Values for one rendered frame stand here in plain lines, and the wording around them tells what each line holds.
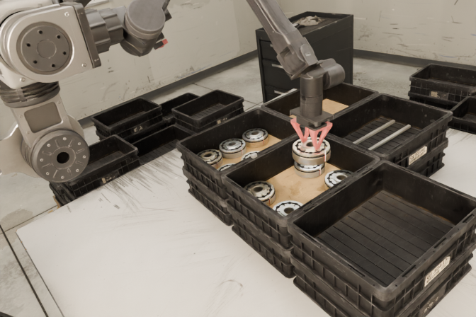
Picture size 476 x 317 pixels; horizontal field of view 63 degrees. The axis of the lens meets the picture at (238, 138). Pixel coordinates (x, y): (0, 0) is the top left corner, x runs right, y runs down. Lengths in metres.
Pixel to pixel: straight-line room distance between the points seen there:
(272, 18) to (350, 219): 0.59
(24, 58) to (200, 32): 4.07
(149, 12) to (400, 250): 0.82
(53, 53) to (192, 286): 0.75
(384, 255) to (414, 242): 0.09
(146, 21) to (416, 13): 3.94
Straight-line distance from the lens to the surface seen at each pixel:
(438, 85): 2.70
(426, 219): 1.20
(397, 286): 0.88
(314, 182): 1.30
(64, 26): 0.78
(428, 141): 1.47
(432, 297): 1.11
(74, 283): 1.37
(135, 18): 0.82
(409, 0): 4.58
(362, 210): 1.20
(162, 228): 1.43
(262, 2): 1.02
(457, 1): 4.39
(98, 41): 0.81
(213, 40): 4.89
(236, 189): 1.14
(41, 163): 1.08
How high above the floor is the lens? 1.60
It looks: 29 degrees down
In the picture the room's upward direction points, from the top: 9 degrees counter-clockwise
